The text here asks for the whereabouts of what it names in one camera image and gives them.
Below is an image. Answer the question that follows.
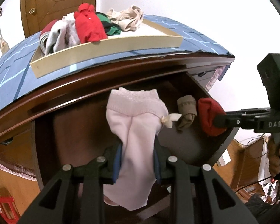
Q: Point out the pink patterned cloth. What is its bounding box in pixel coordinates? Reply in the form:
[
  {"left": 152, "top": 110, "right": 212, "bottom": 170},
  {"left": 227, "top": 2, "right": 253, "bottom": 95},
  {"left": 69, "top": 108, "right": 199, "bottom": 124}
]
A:
[
  {"left": 0, "top": 160, "right": 39, "bottom": 183},
  {"left": 206, "top": 66, "right": 226, "bottom": 91}
]

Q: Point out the beige curtain tassel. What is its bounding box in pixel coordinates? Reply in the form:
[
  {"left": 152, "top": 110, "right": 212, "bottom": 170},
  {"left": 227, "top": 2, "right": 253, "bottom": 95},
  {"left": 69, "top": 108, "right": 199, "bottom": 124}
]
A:
[{"left": 0, "top": 19, "right": 10, "bottom": 54}]

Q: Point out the shallow cardboard tray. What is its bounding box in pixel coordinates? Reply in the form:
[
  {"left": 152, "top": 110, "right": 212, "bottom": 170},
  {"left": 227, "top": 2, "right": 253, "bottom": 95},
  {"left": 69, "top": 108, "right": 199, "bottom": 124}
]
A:
[{"left": 29, "top": 19, "right": 183, "bottom": 79}]

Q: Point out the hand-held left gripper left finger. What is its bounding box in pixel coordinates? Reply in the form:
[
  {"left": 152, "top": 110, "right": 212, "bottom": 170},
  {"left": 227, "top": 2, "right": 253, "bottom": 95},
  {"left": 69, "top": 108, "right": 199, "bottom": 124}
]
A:
[{"left": 17, "top": 142, "right": 124, "bottom": 224}]

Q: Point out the green and black underwear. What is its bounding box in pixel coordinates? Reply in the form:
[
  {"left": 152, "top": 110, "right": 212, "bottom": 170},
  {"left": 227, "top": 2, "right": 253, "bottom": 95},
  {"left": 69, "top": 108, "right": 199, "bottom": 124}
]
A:
[{"left": 94, "top": 12, "right": 122, "bottom": 37}]

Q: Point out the dark wooden desk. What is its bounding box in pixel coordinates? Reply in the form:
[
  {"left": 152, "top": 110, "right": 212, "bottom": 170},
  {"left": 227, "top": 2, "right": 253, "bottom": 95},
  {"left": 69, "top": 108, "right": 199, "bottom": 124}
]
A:
[{"left": 0, "top": 55, "right": 236, "bottom": 224}]

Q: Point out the blue checked tablecloth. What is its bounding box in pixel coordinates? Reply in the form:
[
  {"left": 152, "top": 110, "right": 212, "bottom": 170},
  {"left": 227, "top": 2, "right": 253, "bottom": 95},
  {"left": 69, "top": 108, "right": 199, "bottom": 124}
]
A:
[{"left": 0, "top": 14, "right": 235, "bottom": 118}]

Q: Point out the small red underwear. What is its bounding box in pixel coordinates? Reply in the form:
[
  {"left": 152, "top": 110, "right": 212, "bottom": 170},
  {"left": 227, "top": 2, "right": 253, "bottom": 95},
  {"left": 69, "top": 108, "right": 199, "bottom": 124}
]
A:
[{"left": 198, "top": 98, "right": 227, "bottom": 138}]

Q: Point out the brown wooden door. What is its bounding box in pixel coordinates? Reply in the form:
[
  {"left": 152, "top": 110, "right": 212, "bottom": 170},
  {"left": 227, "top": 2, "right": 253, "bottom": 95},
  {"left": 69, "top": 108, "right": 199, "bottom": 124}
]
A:
[{"left": 20, "top": 0, "right": 98, "bottom": 39}]

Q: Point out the pink sock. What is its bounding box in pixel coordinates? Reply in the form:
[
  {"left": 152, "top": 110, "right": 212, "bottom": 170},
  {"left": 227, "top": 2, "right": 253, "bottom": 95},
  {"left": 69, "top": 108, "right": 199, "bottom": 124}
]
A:
[{"left": 104, "top": 87, "right": 181, "bottom": 211}]

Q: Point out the beige lace underwear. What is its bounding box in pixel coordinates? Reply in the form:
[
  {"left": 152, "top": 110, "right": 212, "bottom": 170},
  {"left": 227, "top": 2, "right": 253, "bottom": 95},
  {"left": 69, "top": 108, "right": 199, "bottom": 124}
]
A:
[{"left": 106, "top": 5, "right": 144, "bottom": 32}]

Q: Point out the olive brown underwear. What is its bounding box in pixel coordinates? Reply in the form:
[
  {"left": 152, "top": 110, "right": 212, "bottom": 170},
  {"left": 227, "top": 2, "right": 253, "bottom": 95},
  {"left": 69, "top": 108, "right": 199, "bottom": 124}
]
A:
[{"left": 177, "top": 95, "right": 198, "bottom": 132}]

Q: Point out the white and pink underwear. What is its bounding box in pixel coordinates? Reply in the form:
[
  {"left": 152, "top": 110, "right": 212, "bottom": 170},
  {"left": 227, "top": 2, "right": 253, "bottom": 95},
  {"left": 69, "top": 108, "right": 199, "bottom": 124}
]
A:
[{"left": 62, "top": 12, "right": 82, "bottom": 48}]

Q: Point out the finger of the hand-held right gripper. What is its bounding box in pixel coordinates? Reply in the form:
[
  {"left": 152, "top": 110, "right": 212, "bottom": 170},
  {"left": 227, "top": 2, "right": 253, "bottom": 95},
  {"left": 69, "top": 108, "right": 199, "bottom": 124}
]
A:
[{"left": 213, "top": 108, "right": 270, "bottom": 130}]

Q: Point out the wide desk drawer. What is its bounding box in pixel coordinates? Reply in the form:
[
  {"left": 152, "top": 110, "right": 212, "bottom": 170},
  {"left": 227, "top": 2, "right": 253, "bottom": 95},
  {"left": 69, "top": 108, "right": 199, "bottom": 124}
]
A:
[{"left": 31, "top": 71, "right": 236, "bottom": 224}]

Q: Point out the small side drawer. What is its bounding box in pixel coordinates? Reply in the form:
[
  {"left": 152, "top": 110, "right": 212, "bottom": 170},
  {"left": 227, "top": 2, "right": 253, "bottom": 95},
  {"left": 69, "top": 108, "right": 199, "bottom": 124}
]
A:
[
  {"left": 0, "top": 121, "right": 34, "bottom": 166},
  {"left": 192, "top": 68, "right": 216, "bottom": 81}
]

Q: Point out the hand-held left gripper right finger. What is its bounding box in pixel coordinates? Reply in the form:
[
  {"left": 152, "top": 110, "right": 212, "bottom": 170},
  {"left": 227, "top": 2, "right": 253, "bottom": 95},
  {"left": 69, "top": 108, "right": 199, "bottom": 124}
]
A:
[{"left": 153, "top": 134, "right": 258, "bottom": 224}]

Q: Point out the large bright red underwear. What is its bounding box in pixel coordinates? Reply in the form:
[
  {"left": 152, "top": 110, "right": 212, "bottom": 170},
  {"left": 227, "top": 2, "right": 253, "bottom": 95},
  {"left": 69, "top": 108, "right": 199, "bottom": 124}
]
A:
[{"left": 74, "top": 3, "right": 108, "bottom": 44}]

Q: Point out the red plastic stool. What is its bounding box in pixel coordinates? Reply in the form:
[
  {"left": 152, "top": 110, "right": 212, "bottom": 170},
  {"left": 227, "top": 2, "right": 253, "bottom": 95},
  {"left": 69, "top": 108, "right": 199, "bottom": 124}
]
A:
[{"left": 0, "top": 196, "right": 21, "bottom": 223}]

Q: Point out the person's right hand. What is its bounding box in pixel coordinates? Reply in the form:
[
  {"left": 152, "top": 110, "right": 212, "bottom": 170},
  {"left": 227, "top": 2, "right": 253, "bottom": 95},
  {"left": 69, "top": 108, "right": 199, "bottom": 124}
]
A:
[{"left": 268, "top": 136, "right": 280, "bottom": 179}]

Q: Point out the maroon underwear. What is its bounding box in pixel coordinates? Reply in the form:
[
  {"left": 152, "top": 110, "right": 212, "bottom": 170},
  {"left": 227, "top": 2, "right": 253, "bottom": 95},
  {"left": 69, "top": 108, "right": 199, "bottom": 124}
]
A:
[{"left": 40, "top": 19, "right": 59, "bottom": 36}]

